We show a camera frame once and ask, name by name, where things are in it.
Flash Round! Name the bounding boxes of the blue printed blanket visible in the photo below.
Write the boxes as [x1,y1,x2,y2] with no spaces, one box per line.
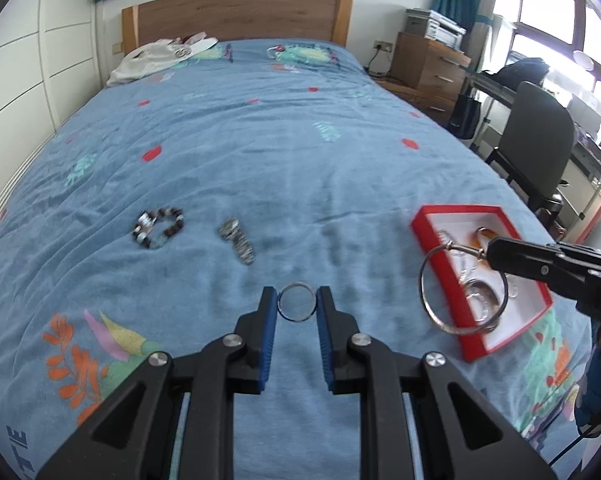
[0,40,596,480]

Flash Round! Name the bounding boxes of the large thin silver bangle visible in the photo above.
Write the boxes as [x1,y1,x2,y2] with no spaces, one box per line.
[419,241,509,335]

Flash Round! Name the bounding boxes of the person's right hand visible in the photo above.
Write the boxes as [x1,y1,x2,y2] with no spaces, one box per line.
[575,325,601,433]

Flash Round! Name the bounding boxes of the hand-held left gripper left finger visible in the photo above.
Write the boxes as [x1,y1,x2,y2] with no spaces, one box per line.
[35,286,280,480]

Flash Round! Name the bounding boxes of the silver chain necklace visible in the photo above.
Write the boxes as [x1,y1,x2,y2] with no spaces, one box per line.
[433,230,474,281]

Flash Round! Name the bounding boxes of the dark office chair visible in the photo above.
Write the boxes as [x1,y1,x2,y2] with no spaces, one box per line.
[485,81,576,211]

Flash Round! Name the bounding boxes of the small silver ring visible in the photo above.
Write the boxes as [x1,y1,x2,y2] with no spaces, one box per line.
[278,282,316,322]

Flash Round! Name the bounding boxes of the metal link bracelet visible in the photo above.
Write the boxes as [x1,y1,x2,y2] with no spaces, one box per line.
[218,217,256,267]

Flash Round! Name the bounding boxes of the wooden headboard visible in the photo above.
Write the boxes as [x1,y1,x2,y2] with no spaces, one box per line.
[121,0,354,58]

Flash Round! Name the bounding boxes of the black backpack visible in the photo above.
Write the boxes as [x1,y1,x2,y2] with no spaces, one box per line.
[495,57,551,92]

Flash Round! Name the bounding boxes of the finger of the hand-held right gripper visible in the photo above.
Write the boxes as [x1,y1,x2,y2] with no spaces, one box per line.
[487,236,590,294]

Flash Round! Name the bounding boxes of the red cardboard box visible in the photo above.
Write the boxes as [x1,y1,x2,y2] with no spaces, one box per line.
[411,204,554,363]

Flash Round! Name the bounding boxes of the white wardrobe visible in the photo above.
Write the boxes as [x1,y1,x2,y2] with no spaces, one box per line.
[0,0,104,231]

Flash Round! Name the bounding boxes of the grey desk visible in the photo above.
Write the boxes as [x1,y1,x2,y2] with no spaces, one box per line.
[468,67,601,241]

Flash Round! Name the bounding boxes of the white printer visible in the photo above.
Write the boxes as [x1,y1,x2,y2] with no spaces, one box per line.
[405,7,467,51]

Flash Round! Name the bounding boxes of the black bag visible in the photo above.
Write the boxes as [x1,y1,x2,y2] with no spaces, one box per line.
[448,92,482,139]

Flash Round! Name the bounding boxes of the twisted silver bracelet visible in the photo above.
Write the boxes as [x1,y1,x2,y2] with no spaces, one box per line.
[505,275,537,302]

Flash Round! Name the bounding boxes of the amber bangle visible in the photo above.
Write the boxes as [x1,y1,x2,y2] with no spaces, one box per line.
[473,227,496,261]

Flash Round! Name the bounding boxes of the beaded bracelet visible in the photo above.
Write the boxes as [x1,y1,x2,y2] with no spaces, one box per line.
[130,206,186,251]

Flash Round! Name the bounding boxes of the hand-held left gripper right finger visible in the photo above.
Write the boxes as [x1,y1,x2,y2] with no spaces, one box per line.
[317,286,556,480]

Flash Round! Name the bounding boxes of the wooden drawer cabinet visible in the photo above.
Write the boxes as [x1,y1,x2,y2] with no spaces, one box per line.
[391,31,472,126]

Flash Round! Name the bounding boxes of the window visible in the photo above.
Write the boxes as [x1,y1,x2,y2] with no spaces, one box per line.
[498,0,601,126]

